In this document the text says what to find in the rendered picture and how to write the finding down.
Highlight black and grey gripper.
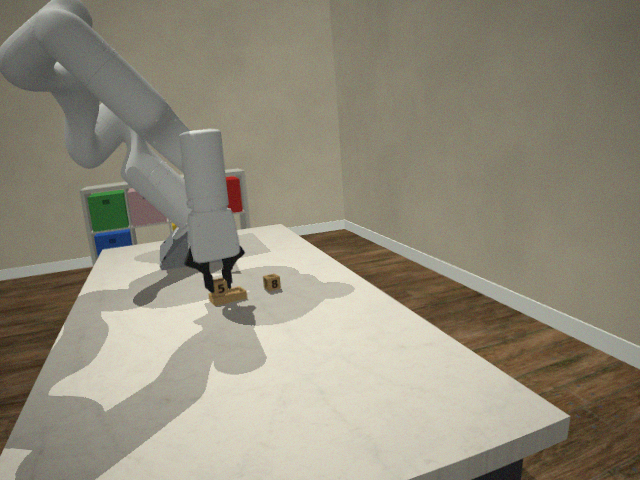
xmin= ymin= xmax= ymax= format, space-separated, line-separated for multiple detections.
xmin=184 ymin=206 xmax=245 ymax=293

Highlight brown wooden digit cube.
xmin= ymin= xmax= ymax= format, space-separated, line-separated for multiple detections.
xmin=212 ymin=278 xmax=228 ymax=296
xmin=263 ymin=274 xmax=281 ymax=291

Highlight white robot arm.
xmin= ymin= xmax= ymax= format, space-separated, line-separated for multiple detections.
xmin=0 ymin=0 xmax=229 ymax=240

